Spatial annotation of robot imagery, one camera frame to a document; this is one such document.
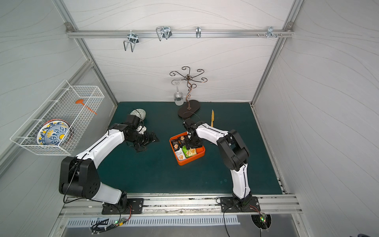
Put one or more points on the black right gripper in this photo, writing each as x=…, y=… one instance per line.
x=192, y=141

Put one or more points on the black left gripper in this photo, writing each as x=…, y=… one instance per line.
x=145, y=140

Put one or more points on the black cookie packet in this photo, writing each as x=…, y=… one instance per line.
x=175, y=144
x=182, y=141

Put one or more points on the orange storage box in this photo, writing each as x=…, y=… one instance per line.
x=200, y=152

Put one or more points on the yellow cookie packet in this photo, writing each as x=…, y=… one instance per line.
x=192, y=152

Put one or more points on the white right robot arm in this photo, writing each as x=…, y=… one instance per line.
x=233, y=151

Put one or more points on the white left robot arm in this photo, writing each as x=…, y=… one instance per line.
x=79, y=176

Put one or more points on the white cookie packet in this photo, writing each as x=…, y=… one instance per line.
x=180, y=155

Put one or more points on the green patterned bowl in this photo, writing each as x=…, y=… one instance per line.
x=141, y=113

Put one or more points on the dark metal cup stand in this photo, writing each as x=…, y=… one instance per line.
x=191, y=106

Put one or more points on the yellow plastic knife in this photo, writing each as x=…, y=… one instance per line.
x=212, y=118

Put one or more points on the clear wine glass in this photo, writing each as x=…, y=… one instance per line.
x=178, y=96

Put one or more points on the blue yellow patterned plate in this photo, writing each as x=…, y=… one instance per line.
x=52, y=133

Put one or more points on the metal double hook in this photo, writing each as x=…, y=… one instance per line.
x=131, y=41

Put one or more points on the small metal hook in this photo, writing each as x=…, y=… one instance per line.
x=198, y=32

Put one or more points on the metal loop hook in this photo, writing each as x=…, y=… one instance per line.
x=163, y=32

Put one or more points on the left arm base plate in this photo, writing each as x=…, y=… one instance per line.
x=130, y=206

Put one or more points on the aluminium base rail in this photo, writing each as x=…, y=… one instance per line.
x=156, y=204

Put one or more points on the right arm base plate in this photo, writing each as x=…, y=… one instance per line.
x=235, y=205

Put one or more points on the white vented cable duct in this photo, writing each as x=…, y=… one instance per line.
x=149, y=221

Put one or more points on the white wire basket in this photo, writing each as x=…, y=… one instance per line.
x=60, y=105

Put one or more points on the metal bracket hook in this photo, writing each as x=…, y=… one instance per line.
x=270, y=34

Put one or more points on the aluminium top rail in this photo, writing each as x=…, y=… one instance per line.
x=176, y=34

